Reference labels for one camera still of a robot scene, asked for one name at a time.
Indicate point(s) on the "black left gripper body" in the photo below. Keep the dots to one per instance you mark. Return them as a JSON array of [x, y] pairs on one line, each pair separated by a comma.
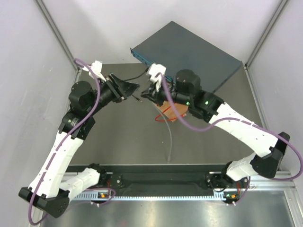
[[116, 94]]

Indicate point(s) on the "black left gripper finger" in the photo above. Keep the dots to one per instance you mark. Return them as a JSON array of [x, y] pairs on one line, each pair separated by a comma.
[[126, 91], [124, 85]]

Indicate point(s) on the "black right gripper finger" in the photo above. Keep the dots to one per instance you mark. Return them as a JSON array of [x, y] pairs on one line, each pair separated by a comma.
[[150, 95], [152, 89]]

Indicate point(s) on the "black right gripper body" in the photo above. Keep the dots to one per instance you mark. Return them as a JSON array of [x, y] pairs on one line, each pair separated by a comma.
[[161, 97]]

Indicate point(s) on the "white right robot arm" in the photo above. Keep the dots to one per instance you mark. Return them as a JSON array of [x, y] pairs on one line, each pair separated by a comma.
[[268, 148]]

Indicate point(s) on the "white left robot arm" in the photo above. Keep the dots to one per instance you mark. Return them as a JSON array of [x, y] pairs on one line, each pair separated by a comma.
[[47, 192]]

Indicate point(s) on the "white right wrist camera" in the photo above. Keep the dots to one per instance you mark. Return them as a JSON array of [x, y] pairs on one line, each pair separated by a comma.
[[156, 72]]

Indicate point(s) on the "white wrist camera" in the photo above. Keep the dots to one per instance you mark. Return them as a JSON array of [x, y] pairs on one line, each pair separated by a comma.
[[96, 67], [156, 72]]

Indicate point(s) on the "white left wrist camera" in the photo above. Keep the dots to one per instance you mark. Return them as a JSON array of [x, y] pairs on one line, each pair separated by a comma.
[[96, 67]]

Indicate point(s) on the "teal network switch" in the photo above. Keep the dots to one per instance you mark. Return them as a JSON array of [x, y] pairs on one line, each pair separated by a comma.
[[177, 49]]

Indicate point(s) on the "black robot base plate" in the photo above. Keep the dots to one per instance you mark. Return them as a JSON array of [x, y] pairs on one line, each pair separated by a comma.
[[201, 176]]

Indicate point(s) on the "aluminium frame rail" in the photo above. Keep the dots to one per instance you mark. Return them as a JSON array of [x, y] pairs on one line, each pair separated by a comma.
[[60, 63]]

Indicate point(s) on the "grey slotted cable duct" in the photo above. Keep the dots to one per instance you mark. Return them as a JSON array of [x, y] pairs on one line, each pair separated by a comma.
[[102, 195]]

